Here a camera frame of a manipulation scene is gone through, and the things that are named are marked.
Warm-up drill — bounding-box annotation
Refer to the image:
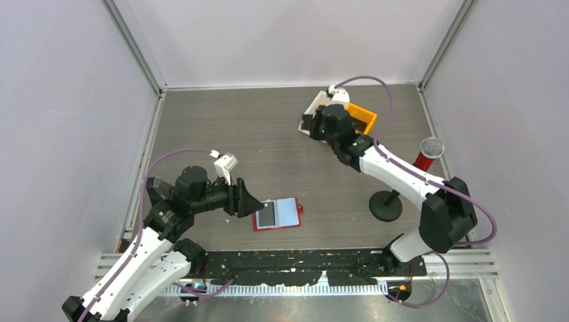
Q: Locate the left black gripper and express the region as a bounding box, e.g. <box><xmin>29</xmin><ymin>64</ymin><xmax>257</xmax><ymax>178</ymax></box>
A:
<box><xmin>191</xmin><ymin>172</ymin><xmax>264</xmax><ymax>217</ymax></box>

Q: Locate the red card holder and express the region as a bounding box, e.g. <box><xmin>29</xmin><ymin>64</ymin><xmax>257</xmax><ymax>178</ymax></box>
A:
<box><xmin>252</xmin><ymin>197</ymin><xmax>304</xmax><ymax>231</ymax></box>

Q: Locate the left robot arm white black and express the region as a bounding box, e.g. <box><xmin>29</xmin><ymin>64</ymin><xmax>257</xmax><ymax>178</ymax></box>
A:
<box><xmin>62</xmin><ymin>166</ymin><xmax>264</xmax><ymax>321</ymax></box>

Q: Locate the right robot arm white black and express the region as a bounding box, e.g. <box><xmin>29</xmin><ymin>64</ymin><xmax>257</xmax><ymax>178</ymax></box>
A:
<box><xmin>299</xmin><ymin>104</ymin><xmax>478</xmax><ymax>276</ymax></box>

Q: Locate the white plastic bin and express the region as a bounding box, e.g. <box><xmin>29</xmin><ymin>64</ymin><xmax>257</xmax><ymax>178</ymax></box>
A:
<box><xmin>298</xmin><ymin>91</ymin><xmax>329</xmax><ymax>134</ymax></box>

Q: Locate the orange plastic bin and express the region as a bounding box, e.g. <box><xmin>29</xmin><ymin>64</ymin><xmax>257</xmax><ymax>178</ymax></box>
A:
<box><xmin>346</xmin><ymin>102</ymin><xmax>377</xmax><ymax>135</ymax></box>

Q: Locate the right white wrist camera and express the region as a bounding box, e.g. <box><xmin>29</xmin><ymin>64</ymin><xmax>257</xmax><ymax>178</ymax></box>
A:
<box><xmin>326</xmin><ymin>85</ymin><xmax>350</xmax><ymax>109</ymax></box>

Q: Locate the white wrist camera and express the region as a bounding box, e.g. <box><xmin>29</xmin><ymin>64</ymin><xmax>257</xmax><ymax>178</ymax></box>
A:
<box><xmin>209</xmin><ymin>150</ymin><xmax>238</xmax><ymax>184</ymax></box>
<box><xmin>326</xmin><ymin>85</ymin><xmax>350</xmax><ymax>109</ymax></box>

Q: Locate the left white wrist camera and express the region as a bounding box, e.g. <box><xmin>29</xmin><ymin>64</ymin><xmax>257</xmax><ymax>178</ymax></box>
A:
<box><xmin>209</xmin><ymin>150</ymin><xmax>238</xmax><ymax>184</ymax></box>

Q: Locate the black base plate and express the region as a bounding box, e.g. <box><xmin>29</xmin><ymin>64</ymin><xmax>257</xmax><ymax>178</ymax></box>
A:
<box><xmin>187</xmin><ymin>249</ymin><xmax>427</xmax><ymax>286</ymax></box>

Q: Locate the aluminium front rail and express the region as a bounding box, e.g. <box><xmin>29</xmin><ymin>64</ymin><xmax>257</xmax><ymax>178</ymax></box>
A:
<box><xmin>94</xmin><ymin>248</ymin><xmax>500</xmax><ymax>298</ymax></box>

